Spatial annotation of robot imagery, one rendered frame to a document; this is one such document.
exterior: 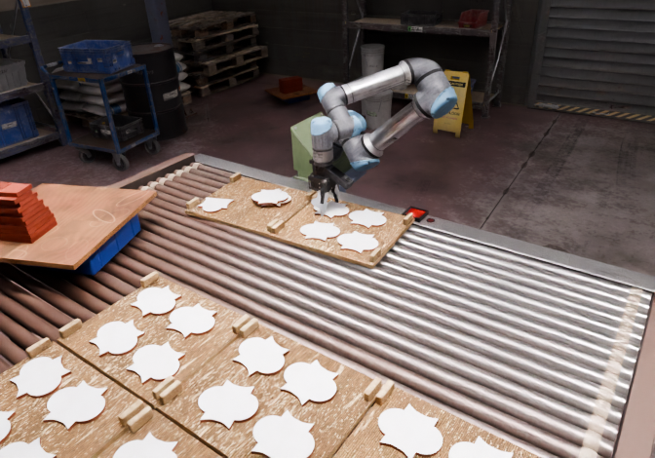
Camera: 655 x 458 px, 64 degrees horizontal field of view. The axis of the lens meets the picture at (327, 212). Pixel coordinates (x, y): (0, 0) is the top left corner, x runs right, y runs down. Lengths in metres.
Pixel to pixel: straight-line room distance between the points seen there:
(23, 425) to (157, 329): 0.38
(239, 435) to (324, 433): 0.18
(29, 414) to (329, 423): 0.69
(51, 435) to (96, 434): 0.10
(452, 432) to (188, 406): 0.60
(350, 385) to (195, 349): 0.42
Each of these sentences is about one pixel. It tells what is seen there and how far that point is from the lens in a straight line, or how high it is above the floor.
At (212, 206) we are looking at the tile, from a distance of 2.12.
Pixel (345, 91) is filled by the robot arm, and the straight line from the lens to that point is 1.98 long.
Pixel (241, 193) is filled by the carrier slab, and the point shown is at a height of 0.94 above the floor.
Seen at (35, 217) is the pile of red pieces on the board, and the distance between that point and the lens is 1.94.
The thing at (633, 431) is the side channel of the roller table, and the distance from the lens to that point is 1.34.
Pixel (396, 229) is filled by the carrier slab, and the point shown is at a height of 0.94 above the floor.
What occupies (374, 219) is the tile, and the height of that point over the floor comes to 0.94.
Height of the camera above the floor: 1.90
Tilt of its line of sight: 29 degrees down
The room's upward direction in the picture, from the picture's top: 3 degrees counter-clockwise
